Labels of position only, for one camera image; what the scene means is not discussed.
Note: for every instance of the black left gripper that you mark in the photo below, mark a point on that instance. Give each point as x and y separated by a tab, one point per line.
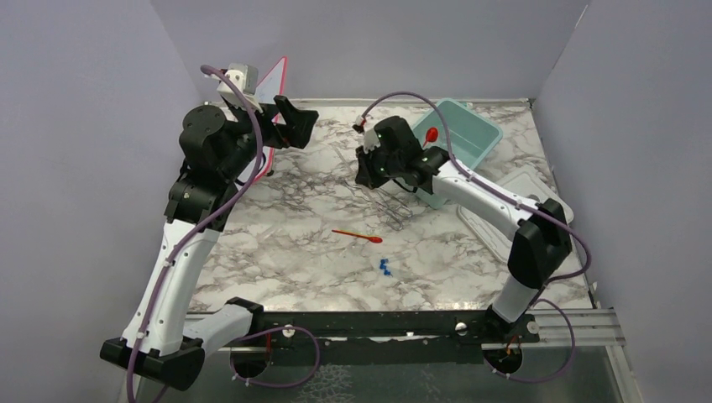
297	126

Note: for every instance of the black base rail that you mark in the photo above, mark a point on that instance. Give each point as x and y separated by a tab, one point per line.
366	338

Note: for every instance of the red pipette in bin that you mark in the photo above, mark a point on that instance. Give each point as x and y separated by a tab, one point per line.
431	137

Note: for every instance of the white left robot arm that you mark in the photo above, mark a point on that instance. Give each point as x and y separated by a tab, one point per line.
220	147

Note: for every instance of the aluminium frame rail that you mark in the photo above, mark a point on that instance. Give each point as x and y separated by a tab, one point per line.
548	328

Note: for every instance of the teal plastic bin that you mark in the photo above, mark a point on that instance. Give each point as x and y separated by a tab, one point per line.
472	136

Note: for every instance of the clear glass stirring rod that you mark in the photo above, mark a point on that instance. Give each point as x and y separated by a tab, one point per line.
345	164

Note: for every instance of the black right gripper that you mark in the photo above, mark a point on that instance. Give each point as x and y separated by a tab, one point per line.
363	175

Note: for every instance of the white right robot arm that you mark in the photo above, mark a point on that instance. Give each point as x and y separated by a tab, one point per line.
536	230

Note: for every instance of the red pipette on table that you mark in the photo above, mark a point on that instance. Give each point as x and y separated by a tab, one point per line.
370	238

